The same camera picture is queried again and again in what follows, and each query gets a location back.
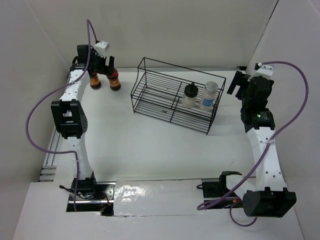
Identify red-lid chili sauce jar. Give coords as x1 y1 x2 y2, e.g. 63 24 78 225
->
107 69 121 91

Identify dark sauce bottle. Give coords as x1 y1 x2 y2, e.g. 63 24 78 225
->
89 72 102 90

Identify silver-lid jar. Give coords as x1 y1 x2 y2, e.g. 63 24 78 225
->
199 81 219 111

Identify black-cap white spice bottle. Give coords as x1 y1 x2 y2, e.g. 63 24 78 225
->
182 82 198 109

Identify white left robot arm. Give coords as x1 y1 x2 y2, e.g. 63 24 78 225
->
51 41 121 200

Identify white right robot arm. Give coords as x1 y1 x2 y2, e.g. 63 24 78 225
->
218 71 297 218

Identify white foil-covered board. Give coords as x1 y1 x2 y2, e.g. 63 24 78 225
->
113 179 204 217

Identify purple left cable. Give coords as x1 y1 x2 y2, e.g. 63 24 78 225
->
26 19 100 212

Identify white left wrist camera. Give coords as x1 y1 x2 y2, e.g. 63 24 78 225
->
93 41 110 58

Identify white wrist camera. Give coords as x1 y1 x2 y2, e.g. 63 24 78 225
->
252 62 274 80
93 41 110 58

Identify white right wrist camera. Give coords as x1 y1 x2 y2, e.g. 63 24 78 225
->
252 62 274 80

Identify black wire rack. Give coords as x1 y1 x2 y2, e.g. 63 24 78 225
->
130 57 226 134

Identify aluminium rail frame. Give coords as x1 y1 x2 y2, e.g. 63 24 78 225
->
38 128 62 182

